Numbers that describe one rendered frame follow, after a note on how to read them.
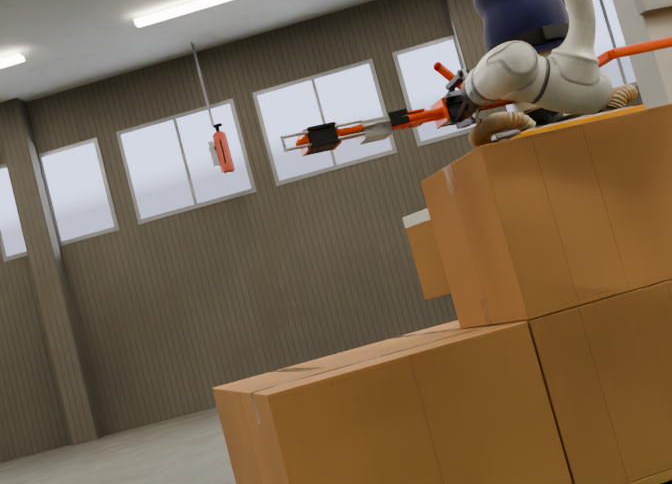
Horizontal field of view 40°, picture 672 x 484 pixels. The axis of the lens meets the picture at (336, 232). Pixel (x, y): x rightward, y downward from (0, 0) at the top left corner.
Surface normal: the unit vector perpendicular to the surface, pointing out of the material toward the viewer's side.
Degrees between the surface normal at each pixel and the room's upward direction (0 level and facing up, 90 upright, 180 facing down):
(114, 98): 90
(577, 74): 103
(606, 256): 90
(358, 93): 90
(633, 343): 90
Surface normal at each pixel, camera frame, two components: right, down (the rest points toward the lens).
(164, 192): -0.10, -0.06
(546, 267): 0.25, -0.15
